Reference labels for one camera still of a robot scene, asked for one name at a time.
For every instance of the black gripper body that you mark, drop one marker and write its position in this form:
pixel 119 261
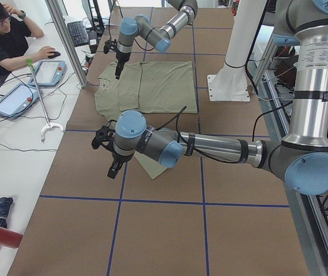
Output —
pixel 121 57
pixel 118 158

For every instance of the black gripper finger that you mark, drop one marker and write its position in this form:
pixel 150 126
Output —
pixel 110 171
pixel 118 72
pixel 115 171

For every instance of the green long-sleeve shirt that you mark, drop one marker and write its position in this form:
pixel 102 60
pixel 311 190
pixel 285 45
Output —
pixel 144 88

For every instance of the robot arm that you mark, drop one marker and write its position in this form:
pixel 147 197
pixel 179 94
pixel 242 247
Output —
pixel 292 17
pixel 160 39

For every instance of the black power adapter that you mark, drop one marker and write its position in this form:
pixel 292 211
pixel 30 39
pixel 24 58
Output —
pixel 93 41

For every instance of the black keyboard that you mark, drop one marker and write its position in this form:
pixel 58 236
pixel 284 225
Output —
pixel 77 33

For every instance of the black computer mouse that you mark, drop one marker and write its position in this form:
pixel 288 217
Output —
pixel 54 55

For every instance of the far teach pendant tablet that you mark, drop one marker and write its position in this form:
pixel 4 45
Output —
pixel 49 72

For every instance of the teach pendant tablet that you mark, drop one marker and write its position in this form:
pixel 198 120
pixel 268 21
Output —
pixel 17 101
pixel 49 72

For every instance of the white reacher grabber stick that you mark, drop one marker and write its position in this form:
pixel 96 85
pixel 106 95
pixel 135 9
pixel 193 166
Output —
pixel 49 125

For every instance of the near teach pendant tablet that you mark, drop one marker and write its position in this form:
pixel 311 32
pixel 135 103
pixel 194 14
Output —
pixel 17 101

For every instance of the person in black shirt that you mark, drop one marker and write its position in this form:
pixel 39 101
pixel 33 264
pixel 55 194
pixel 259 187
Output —
pixel 15 28

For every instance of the folded dark blue umbrella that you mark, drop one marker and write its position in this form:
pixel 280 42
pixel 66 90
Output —
pixel 5 204

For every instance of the red cylinder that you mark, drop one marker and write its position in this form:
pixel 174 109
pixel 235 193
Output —
pixel 1 235

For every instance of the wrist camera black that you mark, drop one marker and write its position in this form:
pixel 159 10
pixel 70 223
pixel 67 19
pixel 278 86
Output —
pixel 110 45
pixel 104 137

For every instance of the aluminium frame post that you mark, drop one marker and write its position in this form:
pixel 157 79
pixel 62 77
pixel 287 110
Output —
pixel 61 28

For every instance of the white pedestal column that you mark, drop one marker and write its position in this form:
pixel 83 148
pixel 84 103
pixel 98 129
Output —
pixel 230 83

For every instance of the aluminium frame rack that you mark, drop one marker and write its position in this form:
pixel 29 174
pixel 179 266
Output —
pixel 301 157

